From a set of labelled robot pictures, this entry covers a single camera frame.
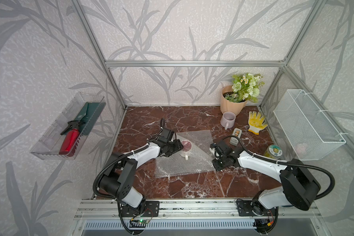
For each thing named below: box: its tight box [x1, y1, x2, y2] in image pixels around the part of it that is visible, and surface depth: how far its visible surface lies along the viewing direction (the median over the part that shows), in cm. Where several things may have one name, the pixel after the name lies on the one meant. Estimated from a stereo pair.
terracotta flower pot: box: [220, 85, 249, 117], surface depth 107 cm
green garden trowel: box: [75, 101, 107, 136], surface depth 72 cm
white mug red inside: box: [179, 139, 193, 161], surface depth 90 cm
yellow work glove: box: [247, 111, 268, 136], surface depth 111 cm
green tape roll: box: [264, 144, 284, 160], surface depth 88 cm
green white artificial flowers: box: [225, 72, 266, 103], surface depth 96 cm
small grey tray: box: [229, 127, 242, 147], surface depth 101 cm
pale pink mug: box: [220, 111, 236, 131], surface depth 107 cm
